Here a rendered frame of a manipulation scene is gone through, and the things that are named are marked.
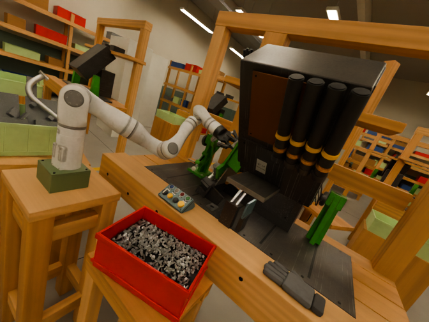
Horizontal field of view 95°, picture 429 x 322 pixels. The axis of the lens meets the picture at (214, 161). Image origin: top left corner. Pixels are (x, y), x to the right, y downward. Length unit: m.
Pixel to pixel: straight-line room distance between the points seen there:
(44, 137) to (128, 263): 0.94
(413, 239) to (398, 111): 9.86
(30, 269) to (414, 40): 1.78
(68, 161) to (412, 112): 10.93
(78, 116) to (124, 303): 0.64
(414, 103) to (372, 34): 9.85
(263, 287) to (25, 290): 0.88
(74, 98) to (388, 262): 1.51
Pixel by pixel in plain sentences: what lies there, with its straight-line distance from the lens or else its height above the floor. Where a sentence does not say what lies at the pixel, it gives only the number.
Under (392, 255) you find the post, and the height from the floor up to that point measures 0.99.
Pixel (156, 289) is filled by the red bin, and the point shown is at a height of 0.87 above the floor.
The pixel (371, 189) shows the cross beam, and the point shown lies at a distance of 1.31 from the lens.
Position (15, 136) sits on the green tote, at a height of 0.90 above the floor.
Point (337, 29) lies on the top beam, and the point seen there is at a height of 1.89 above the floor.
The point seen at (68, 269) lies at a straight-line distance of 1.53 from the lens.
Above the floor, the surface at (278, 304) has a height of 0.87.
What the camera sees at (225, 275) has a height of 0.82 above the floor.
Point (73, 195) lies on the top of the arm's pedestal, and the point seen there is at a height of 0.85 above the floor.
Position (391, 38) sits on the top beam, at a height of 1.88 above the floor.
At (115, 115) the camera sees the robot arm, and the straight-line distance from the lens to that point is 0.93.
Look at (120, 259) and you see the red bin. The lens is 0.67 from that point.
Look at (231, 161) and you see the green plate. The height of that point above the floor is 1.14.
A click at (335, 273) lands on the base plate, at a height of 0.90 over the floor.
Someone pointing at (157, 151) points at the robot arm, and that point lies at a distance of 1.01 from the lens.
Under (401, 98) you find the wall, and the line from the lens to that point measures 11.11.
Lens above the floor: 1.37
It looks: 16 degrees down
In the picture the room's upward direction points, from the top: 20 degrees clockwise
